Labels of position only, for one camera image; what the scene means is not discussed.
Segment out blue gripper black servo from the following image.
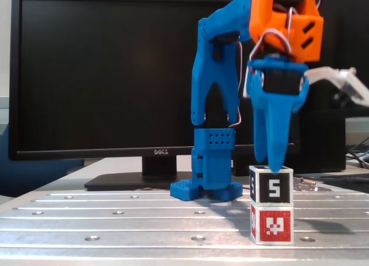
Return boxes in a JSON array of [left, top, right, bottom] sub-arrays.
[[248, 57, 310, 175]]

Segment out black cube with number five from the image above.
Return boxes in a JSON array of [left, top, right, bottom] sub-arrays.
[[249, 164, 294, 205]]

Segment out red cube with white pattern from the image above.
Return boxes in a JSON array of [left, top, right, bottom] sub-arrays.
[[250, 203, 295, 245]]

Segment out black computer case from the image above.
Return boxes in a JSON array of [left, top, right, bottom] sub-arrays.
[[230, 104, 347, 177]]

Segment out small controller circuit board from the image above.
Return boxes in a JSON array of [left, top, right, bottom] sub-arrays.
[[293, 176, 318, 192]]

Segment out black plain monitor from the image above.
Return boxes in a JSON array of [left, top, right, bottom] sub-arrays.
[[315, 0, 369, 111]]

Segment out black Dell monitor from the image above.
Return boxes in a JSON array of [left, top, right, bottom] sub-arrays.
[[7, 0, 298, 192]]

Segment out thick black cable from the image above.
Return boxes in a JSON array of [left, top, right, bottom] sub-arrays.
[[319, 175, 369, 183]]

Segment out thin black cable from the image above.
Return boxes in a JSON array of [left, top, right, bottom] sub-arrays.
[[345, 137, 369, 166]]

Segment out aluminium slotted base plate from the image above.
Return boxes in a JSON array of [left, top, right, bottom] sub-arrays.
[[0, 190, 369, 263]]

